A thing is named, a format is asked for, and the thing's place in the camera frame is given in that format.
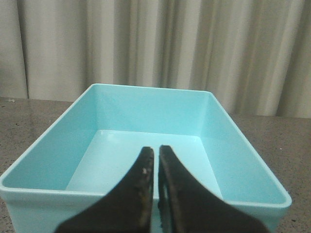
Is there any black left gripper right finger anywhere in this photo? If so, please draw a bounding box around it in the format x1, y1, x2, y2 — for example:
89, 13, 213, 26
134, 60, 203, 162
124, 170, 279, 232
158, 145, 269, 233

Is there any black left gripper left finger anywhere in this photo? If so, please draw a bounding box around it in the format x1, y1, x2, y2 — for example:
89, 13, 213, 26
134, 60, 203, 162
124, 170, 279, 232
56, 147, 154, 233

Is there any light blue plastic box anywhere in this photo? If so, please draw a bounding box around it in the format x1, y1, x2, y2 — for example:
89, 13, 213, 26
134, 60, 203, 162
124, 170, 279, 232
0, 84, 292, 233

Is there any grey pleated curtain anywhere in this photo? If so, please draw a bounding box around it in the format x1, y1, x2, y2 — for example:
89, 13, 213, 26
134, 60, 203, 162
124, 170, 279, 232
0, 0, 311, 118

